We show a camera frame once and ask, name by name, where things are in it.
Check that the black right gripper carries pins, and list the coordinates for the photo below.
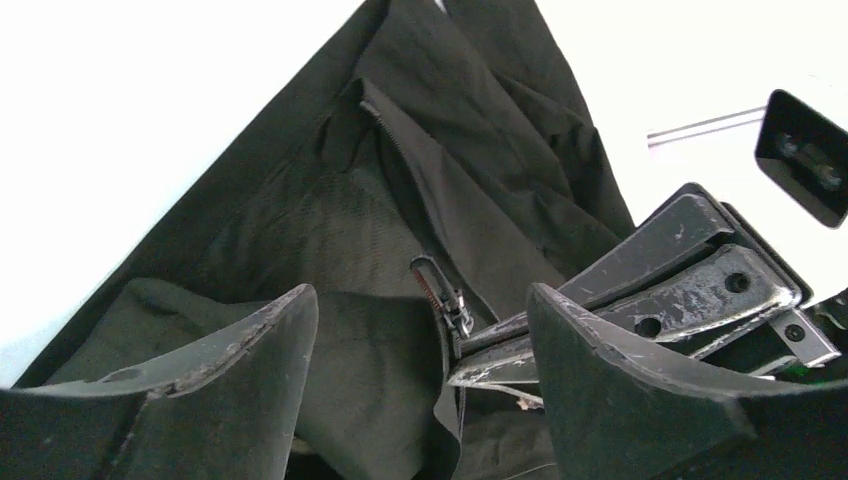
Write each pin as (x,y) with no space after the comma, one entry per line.
(698,278)

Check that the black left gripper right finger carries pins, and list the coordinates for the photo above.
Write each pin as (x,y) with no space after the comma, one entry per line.
(622,407)

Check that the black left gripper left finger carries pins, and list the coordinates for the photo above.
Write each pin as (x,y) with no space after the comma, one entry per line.
(222,407)

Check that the metal zipper slider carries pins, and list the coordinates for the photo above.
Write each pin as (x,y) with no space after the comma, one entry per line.
(447,300)

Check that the black jacket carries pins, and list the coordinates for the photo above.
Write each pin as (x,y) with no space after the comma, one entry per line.
(455,131)

